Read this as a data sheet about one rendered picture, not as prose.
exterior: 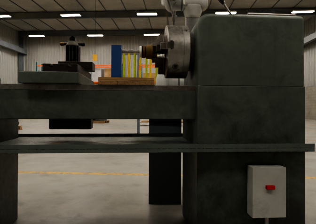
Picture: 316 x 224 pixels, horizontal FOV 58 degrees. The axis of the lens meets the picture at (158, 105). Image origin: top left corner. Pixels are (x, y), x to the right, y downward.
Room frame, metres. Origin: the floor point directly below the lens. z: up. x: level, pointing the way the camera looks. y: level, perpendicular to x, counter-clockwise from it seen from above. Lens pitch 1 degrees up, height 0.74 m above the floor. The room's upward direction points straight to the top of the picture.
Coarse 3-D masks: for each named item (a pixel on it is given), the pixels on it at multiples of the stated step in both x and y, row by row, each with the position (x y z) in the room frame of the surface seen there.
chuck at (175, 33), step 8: (168, 32) 1.57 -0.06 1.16; (176, 32) 1.58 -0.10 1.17; (168, 40) 1.55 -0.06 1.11; (176, 40) 1.56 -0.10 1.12; (168, 48) 1.55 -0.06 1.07; (176, 48) 1.55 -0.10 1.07; (168, 56) 1.56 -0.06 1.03; (176, 56) 1.56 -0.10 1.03; (168, 64) 1.58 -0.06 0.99; (168, 72) 1.62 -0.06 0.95; (176, 72) 1.63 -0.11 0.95
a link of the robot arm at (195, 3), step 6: (186, 0) 2.04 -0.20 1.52; (192, 0) 2.04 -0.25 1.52; (198, 0) 2.04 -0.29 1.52; (204, 0) 2.05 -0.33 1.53; (186, 6) 2.06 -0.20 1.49; (192, 6) 2.05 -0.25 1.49; (198, 6) 2.05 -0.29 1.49; (204, 6) 2.06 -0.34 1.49; (186, 12) 2.08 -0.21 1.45; (192, 12) 2.07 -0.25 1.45; (198, 12) 2.08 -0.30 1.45; (186, 18) 2.12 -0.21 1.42; (192, 18) 2.10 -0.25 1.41; (186, 24) 2.14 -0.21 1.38; (192, 24) 2.11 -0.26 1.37; (180, 78) 2.23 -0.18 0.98; (180, 84) 2.23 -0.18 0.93
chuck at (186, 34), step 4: (184, 28) 1.61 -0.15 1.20; (188, 28) 1.61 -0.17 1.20; (184, 32) 1.58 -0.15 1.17; (188, 32) 1.58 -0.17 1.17; (184, 36) 1.57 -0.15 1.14; (188, 36) 1.57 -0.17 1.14; (184, 40) 1.56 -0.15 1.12; (188, 40) 1.56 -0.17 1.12; (184, 44) 1.56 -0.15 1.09; (188, 44) 1.56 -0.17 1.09; (184, 48) 1.56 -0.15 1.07; (188, 48) 1.56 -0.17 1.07; (184, 52) 1.56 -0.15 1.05; (188, 52) 1.56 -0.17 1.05; (184, 56) 1.56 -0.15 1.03; (188, 56) 1.57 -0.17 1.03; (184, 60) 1.57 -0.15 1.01; (188, 60) 1.57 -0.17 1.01; (184, 64) 1.59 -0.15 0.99; (188, 64) 1.59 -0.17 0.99; (184, 68) 1.60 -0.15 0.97; (188, 68) 1.60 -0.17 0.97; (184, 72) 1.63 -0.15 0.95; (184, 76) 1.67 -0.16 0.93
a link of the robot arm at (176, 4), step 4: (164, 0) 2.06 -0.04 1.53; (176, 0) 2.03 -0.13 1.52; (180, 0) 2.04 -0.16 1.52; (164, 4) 2.11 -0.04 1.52; (172, 4) 2.05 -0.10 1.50; (176, 4) 2.05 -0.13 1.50; (180, 4) 2.05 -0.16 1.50; (168, 8) 2.11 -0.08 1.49; (172, 8) 2.10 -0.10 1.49; (176, 8) 2.09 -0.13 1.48; (180, 8) 2.08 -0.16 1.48
